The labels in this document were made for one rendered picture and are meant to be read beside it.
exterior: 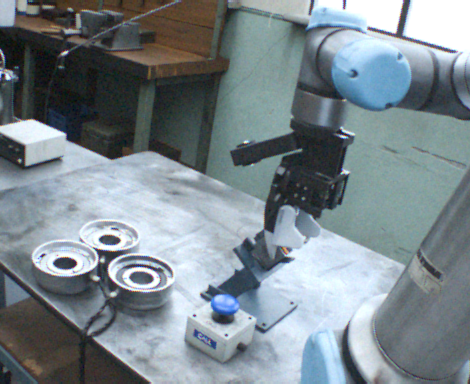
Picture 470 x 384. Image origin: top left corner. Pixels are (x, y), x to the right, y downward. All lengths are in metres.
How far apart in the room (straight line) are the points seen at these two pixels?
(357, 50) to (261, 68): 1.99
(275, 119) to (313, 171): 1.81
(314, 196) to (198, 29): 1.97
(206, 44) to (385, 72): 2.06
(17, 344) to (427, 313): 0.90
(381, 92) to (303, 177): 0.20
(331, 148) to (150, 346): 0.36
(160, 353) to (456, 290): 0.48
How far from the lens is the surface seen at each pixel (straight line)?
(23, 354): 1.11
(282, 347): 0.80
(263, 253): 0.81
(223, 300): 0.74
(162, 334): 0.78
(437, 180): 2.26
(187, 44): 2.66
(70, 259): 0.88
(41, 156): 1.59
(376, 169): 2.34
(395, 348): 0.42
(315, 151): 0.72
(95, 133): 2.78
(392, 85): 0.57
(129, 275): 0.85
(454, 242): 0.35
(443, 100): 0.63
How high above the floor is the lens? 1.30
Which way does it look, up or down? 23 degrees down
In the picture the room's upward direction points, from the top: 10 degrees clockwise
